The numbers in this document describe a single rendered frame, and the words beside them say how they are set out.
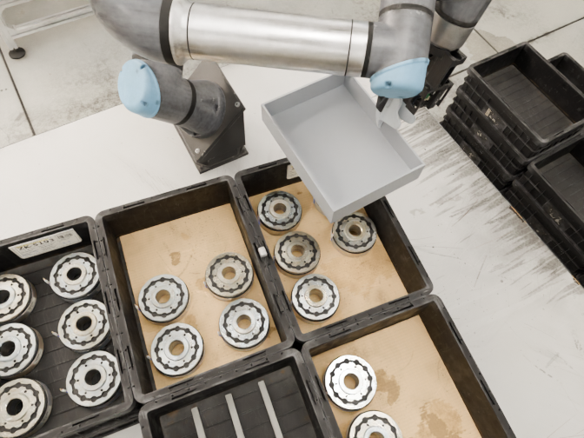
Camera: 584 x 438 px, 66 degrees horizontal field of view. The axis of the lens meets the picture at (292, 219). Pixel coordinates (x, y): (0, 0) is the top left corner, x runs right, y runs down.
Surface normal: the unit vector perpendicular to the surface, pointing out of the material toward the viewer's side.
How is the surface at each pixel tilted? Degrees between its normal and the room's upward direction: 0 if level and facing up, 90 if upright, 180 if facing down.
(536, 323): 0
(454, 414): 0
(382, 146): 3
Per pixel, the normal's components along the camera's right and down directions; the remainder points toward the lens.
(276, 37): -0.06, 0.28
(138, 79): -0.59, 0.09
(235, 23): -0.02, -0.09
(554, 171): 0.06, -0.45
